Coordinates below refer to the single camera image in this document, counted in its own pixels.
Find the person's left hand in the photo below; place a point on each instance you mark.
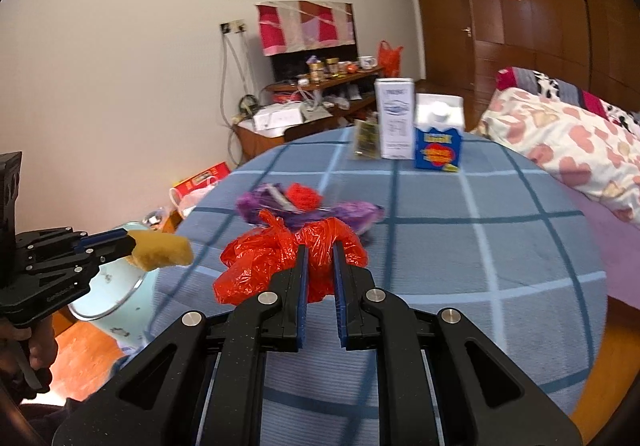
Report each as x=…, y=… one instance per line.
x=40, y=348

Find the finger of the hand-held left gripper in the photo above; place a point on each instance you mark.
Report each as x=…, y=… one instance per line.
x=105, y=238
x=115, y=253

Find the red foam fruit net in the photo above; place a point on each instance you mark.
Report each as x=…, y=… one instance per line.
x=302, y=196

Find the red cardboard box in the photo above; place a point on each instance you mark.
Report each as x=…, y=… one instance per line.
x=200, y=178

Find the blue plaid tablecloth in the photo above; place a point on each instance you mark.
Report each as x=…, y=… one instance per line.
x=475, y=251

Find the red plastic bag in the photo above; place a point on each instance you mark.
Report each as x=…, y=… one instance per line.
x=250, y=261

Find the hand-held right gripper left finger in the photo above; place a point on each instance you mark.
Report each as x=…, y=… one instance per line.
x=302, y=306

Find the purple foil wrapper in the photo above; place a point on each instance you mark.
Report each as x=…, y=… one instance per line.
x=350, y=213

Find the pale green enamel bin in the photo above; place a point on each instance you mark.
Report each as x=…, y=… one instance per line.
x=107, y=286

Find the white plastic bag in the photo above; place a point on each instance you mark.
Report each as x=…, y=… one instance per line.
x=192, y=198

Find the tall white carton box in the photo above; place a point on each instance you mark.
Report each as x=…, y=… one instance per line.
x=395, y=121

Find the red patchwork cloth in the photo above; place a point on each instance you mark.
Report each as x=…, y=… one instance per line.
x=305, y=26

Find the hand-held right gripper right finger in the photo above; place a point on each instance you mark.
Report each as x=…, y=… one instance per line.
x=339, y=306

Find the cow print blanket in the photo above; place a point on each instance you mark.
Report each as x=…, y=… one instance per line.
x=550, y=86

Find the purple bed sheet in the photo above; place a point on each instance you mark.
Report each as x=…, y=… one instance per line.
x=620, y=266

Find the white mug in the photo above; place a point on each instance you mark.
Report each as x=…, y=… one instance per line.
x=367, y=62

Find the wooden television cabinet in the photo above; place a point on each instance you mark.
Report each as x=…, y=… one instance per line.
x=255, y=146

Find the wooden wardrobe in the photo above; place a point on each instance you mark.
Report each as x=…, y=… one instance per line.
x=550, y=16

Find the clear packet with dark contents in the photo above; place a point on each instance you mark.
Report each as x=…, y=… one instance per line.
x=366, y=141

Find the flat white box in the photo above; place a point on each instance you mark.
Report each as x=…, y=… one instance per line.
x=277, y=118

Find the blue tissue box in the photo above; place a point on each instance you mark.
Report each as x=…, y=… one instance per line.
x=437, y=151

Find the yellow sponge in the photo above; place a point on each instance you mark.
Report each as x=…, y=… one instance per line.
x=162, y=251

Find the wooden door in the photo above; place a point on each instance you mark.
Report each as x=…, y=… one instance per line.
x=442, y=16

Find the gold cans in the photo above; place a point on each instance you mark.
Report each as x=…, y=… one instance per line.
x=317, y=71

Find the wall socket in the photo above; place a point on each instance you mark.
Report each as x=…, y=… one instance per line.
x=233, y=26

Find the orange plastic bag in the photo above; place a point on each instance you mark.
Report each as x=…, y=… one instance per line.
x=390, y=61

